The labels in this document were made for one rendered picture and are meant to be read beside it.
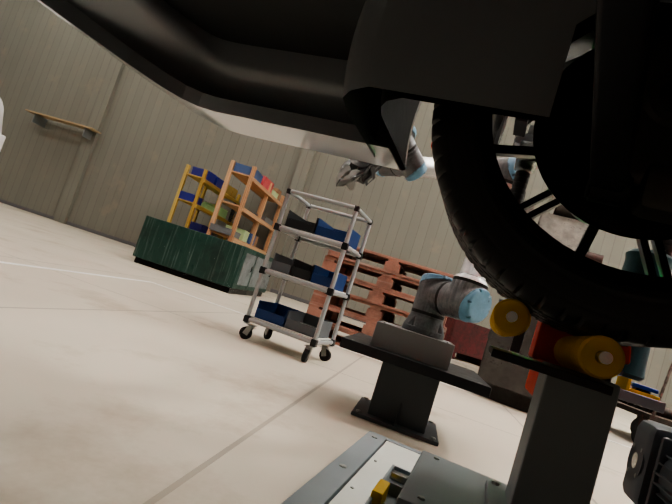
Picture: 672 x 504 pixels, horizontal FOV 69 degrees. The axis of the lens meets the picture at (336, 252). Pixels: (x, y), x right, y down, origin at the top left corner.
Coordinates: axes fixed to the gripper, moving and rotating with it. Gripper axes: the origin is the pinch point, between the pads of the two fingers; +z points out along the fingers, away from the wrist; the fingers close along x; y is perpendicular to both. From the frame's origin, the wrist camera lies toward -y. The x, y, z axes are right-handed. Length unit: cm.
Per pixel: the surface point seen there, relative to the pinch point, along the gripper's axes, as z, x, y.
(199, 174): -194, 654, 460
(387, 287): -101, 93, 257
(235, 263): -67, 335, 365
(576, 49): -13, -63, -55
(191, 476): 89, -40, -6
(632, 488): 28, -109, 11
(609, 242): -673, 39, 719
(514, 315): 37, -81, -43
